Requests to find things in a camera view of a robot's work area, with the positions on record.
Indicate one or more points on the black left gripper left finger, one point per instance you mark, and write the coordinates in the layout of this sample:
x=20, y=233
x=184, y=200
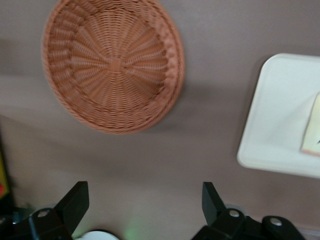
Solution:
x=65, y=217

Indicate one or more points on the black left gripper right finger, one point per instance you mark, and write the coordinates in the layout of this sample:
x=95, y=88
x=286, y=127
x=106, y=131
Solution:
x=220, y=225

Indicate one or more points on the cream packaged sandwich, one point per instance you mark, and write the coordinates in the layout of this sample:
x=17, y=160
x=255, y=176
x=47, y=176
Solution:
x=312, y=130

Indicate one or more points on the cream rectangular tray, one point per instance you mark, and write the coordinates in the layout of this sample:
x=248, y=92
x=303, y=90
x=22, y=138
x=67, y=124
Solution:
x=277, y=115

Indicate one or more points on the orange-brown round wicker basket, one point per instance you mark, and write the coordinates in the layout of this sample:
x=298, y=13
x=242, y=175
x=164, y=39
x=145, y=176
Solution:
x=112, y=65

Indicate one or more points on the white round object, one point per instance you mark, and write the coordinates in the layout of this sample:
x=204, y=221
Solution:
x=97, y=236

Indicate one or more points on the yellow and red package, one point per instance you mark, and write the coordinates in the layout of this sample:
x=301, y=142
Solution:
x=2, y=175

